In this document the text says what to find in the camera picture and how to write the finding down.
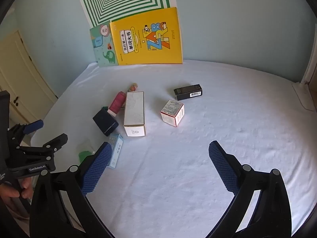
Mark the cream cupboard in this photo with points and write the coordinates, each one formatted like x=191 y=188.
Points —
x=19 y=79

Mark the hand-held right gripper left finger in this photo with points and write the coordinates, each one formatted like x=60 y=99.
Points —
x=99 y=166

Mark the white red cube box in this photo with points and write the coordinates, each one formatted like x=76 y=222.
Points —
x=172 y=111

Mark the person's left hand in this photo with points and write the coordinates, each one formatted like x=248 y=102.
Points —
x=11 y=193

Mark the white window frame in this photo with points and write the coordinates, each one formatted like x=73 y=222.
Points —
x=304 y=96

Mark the light blue box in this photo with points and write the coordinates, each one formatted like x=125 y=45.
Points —
x=117 y=148

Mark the pink tube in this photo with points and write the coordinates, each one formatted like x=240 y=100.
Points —
x=116 y=103

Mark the black box with white label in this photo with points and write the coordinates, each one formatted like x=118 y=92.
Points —
x=185 y=91

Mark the small dark box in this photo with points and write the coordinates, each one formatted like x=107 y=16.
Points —
x=105 y=122

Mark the tall white box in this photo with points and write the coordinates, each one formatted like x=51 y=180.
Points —
x=133 y=114

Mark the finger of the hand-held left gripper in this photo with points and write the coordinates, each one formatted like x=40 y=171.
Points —
x=33 y=126
x=53 y=145

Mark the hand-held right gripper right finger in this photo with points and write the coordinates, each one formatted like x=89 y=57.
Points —
x=223 y=163

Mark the small green clear bottle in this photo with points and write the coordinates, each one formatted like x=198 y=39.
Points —
x=84 y=155

